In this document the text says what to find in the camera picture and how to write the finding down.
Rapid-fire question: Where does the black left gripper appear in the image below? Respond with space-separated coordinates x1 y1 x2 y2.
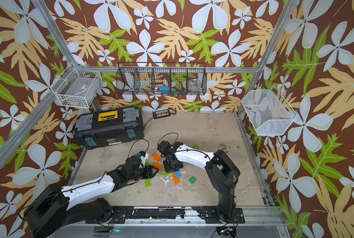
128 164 160 181

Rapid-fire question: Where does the lime green lego plate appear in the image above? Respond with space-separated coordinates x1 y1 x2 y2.
162 171 173 178
144 178 151 187

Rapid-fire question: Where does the long orange lego plate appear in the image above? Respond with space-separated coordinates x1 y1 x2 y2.
172 174 180 184

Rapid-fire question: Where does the dark green square lego brick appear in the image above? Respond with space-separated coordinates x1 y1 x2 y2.
189 177 196 184

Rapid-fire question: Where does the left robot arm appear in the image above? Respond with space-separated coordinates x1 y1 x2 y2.
24 156 159 238

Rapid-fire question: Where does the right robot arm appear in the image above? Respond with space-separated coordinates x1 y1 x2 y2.
157 141 240 223

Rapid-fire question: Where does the black power strip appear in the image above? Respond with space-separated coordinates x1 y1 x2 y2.
152 109 171 119

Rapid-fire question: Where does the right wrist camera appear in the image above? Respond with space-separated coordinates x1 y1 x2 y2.
157 140 172 157

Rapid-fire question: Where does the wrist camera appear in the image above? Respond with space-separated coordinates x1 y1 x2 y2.
137 151 149 165
157 140 172 157

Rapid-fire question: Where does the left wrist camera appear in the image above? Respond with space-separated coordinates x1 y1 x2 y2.
137 151 149 165

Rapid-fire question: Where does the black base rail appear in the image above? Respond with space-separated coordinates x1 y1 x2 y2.
86 206 245 224

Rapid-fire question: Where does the black toolbox yellow handle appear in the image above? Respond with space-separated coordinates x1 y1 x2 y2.
74 107 144 150

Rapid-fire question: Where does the black wire basket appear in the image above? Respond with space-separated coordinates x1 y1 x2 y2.
115 62 207 96

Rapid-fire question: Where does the white wire basket right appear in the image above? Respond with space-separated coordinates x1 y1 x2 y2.
242 86 298 137

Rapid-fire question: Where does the white wire basket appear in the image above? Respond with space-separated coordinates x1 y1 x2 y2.
242 86 298 137
51 63 102 109

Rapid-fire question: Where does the white wire basket left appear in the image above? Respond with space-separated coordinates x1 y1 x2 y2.
51 63 102 109

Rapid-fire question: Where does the aluminium frame post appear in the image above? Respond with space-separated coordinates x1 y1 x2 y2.
236 0 299 115

